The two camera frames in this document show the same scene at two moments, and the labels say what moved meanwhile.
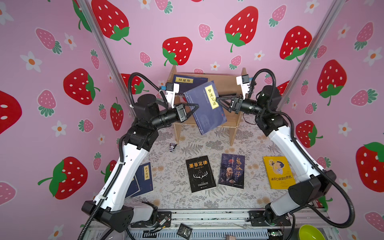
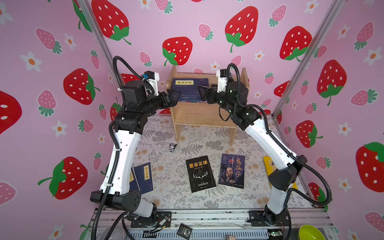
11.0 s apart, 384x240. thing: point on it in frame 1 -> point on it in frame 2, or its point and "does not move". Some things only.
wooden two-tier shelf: (231, 89) does not move
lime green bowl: (308, 232) does not move
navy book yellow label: (188, 83) -> (189, 95)
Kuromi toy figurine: (172, 146) does not move
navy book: (209, 114) -> (189, 86)
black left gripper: (182, 117) -> (160, 99)
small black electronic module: (184, 231) does not move
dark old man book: (232, 170) does not move
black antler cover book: (200, 173) does not move
